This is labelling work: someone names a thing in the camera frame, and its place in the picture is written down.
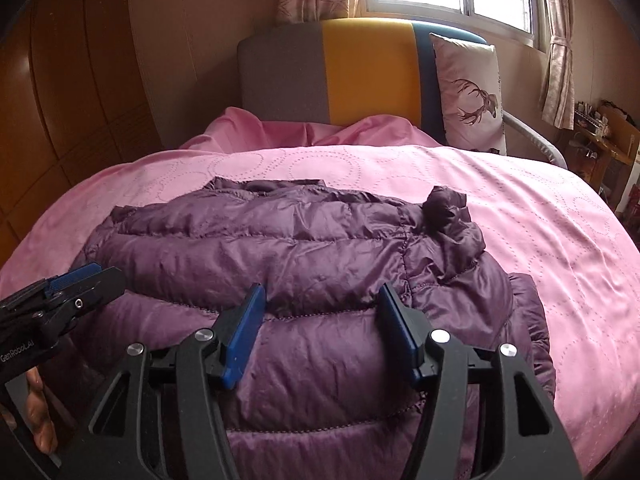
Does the cluttered wooden desk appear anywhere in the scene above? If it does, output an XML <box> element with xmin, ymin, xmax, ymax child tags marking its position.
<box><xmin>565</xmin><ymin>99</ymin><xmax>640</xmax><ymax>222</ymax></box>

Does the grey yellow blue headboard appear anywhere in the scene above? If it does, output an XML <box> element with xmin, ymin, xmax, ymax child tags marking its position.
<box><xmin>236</xmin><ymin>17</ymin><xmax>488</xmax><ymax>147</ymax></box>

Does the brown wooden wardrobe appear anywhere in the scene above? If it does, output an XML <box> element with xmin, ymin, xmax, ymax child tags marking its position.
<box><xmin>0</xmin><ymin>0</ymin><xmax>169</xmax><ymax>267</ymax></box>

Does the person's left hand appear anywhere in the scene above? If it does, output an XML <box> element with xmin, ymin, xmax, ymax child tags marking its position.
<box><xmin>25</xmin><ymin>365</ymin><xmax>59</xmax><ymax>456</ymax></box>

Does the deer print pillow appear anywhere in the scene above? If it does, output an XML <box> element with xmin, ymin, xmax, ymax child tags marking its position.
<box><xmin>429</xmin><ymin>32</ymin><xmax>509</xmax><ymax>157</ymax></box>

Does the purple down jacket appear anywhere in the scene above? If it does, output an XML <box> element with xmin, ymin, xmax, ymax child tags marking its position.
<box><xmin>70</xmin><ymin>176</ymin><xmax>557</xmax><ymax>480</ymax></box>

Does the pink embroidered bedspread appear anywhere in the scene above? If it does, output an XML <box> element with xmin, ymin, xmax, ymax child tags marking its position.
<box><xmin>0</xmin><ymin>144</ymin><xmax>640</xmax><ymax>476</ymax></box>

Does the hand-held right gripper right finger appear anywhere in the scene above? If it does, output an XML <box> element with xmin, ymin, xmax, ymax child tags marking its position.
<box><xmin>377</xmin><ymin>282</ymin><xmax>583</xmax><ymax>480</ymax></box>

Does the beige curtain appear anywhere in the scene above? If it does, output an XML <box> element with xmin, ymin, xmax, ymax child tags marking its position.
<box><xmin>534</xmin><ymin>0</ymin><xmax>577</xmax><ymax>132</ymax></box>

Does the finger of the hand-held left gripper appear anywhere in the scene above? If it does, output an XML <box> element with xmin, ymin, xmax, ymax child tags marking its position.
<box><xmin>0</xmin><ymin>263</ymin><xmax>104</xmax><ymax>312</ymax></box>
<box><xmin>30</xmin><ymin>267</ymin><xmax>127</xmax><ymax>347</ymax></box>

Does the grey metal bed rail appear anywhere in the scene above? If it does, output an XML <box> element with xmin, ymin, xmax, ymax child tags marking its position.
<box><xmin>501</xmin><ymin>110</ymin><xmax>570</xmax><ymax>170</ymax></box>

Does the plain pink sheet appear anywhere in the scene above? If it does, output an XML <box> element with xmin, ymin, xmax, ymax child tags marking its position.
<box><xmin>179</xmin><ymin>106</ymin><xmax>443</xmax><ymax>152</ymax></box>

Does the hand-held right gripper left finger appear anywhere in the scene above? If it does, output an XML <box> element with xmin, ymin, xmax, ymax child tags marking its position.
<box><xmin>57</xmin><ymin>282</ymin><xmax>267</xmax><ymax>480</ymax></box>

